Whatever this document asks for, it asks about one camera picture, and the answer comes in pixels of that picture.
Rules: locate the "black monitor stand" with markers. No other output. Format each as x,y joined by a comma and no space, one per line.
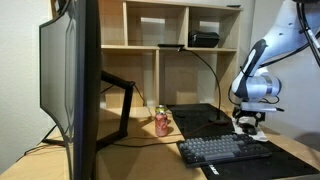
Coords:
126,106

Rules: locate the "red soda can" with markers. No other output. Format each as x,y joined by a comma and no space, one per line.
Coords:
161,125

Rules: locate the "black desk mat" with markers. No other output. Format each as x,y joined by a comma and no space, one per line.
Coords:
196,118

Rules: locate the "black curved monitor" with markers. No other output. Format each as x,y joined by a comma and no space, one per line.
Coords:
83,83

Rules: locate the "grey black keyboard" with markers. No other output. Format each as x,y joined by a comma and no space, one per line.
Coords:
220,150

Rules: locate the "black gooseneck desk lamp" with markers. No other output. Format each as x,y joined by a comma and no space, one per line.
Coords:
216,80

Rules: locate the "yellow green bottle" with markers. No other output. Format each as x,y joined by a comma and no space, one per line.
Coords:
160,108

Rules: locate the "small flat black item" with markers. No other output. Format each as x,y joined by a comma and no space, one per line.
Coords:
233,5

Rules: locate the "white paper towel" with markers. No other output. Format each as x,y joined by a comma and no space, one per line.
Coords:
261,136

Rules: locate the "black box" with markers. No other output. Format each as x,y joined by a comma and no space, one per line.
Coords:
203,39

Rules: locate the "light wooden shelf hutch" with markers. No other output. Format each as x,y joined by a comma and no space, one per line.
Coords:
173,73

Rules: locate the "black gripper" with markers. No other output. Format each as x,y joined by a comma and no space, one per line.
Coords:
248,116

